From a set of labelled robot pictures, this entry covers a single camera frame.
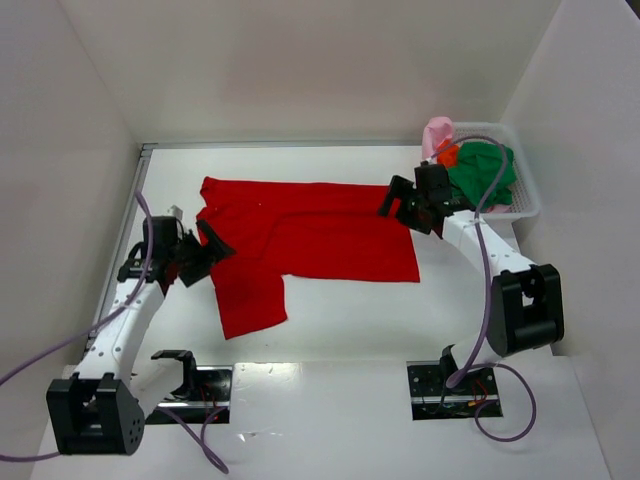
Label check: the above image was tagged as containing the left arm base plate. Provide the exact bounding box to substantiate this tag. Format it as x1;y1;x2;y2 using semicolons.
146;366;233;425

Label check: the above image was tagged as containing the green t-shirt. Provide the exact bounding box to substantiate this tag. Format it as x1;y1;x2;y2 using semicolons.
448;142;516;211

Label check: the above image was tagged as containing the red t-shirt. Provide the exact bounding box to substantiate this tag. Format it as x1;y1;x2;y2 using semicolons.
197;177;420;340

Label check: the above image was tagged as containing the orange t-shirt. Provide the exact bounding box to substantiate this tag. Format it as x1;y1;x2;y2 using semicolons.
437;145;459;169

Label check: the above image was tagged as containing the white plastic basket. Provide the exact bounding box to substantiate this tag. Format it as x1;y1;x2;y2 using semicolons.
454;122;541;223

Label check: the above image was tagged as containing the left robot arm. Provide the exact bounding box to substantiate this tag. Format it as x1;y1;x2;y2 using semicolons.
46;215;235;455

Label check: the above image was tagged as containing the pink t-shirt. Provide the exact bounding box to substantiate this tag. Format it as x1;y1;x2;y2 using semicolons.
421;116;454;160

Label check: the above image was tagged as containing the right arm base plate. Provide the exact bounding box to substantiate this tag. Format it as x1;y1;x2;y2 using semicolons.
406;362;503;421

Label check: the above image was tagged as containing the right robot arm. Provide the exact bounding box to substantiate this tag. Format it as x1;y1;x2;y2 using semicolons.
378;163;565;389

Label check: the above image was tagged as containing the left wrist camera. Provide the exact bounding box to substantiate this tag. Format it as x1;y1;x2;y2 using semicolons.
166;205;183;220

